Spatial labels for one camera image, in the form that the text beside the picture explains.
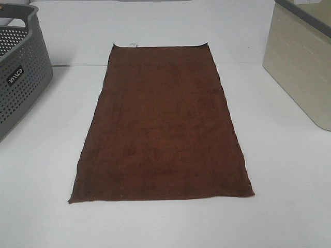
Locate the white towel care label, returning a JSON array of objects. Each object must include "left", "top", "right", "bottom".
[{"left": 129, "top": 43, "right": 139, "bottom": 48}]

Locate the grey perforated plastic basket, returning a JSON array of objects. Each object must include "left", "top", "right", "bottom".
[{"left": 1, "top": 4, "right": 53, "bottom": 138}]

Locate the brown towel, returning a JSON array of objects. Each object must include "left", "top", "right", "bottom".
[{"left": 69, "top": 43, "right": 254, "bottom": 203}]

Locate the beige plastic storage box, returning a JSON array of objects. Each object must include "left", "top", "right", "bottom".
[{"left": 263, "top": 1, "right": 330, "bottom": 130}]

